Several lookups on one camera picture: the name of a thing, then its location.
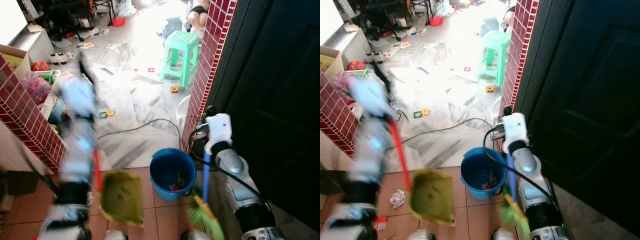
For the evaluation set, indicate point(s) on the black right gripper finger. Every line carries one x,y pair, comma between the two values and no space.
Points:
88,70
384,77

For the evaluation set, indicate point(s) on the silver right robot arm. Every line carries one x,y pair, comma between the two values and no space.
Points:
240,190
532,190

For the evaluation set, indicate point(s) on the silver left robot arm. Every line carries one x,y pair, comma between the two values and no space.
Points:
369,150
76,150

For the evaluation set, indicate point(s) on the white round basin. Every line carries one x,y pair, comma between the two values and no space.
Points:
496,106
183,107

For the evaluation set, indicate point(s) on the red round bag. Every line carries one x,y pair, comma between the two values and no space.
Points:
356,65
40,66

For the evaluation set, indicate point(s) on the pink plastic bag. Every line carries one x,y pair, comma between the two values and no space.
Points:
342,82
37,87

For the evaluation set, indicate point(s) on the small orange toy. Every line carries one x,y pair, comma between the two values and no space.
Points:
174,90
490,89

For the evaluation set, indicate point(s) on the blue plastic bucket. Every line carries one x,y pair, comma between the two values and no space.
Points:
172,170
481,170

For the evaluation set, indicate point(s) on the white low cabinet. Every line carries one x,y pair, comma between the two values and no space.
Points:
352,42
32,42

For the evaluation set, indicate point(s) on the green and yellow toy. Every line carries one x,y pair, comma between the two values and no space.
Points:
106,113
421,112

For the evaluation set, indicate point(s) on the brown cardboard box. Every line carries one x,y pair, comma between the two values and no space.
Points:
12,57
330,60

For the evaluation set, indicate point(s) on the small red bowl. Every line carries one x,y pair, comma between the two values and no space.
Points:
436,21
118,21

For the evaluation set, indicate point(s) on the green plastic stool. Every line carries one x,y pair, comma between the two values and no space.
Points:
494,56
180,57

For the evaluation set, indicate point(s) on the black door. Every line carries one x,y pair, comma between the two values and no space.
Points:
280,100
590,100

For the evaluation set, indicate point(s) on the seated person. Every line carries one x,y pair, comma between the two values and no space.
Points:
510,16
198,15

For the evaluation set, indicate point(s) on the crumpled white paper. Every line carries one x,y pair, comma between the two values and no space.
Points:
397,198

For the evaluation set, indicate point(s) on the red paper wrapper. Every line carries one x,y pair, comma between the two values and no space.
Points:
381,223

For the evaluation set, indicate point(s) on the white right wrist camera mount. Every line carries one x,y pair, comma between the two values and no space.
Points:
515,129
219,129

